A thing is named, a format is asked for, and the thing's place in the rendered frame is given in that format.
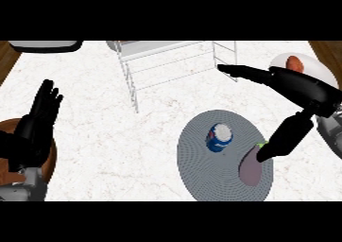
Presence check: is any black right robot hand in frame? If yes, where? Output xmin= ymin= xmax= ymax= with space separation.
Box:
xmin=217 ymin=63 xmax=342 ymax=164

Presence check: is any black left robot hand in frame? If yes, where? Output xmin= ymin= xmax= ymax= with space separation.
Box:
xmin=0 ymin=78 xmax=66 ymax=173

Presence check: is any blue and white can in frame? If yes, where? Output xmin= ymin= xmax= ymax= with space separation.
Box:
xmin=205 ymin=122 xmax=234 ymax=153

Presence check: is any round grey placemat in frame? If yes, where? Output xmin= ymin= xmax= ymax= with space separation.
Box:
xmin=175 ymin=109 xmax=276 ymax=202

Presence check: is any white plate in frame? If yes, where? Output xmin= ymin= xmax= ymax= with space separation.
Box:
xmin=268 ymin=52 xmax=340 ymax=90

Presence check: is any orange sweet potato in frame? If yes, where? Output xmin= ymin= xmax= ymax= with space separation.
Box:
xmin=284 ymin=55 xmax=305 ymax=74

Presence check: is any white and black appliance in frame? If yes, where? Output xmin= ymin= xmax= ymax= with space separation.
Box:
xmin=7 ymin=41 xmax=85 ymax=54

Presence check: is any purple eggplant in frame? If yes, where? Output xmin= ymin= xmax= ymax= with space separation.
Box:
xmin=237 ymin=141 xmax=271 ymax=187

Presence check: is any white wire tiered shelf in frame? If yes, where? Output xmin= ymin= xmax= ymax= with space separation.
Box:
xmin=105 ymin=41 xmax=240 ymax=113

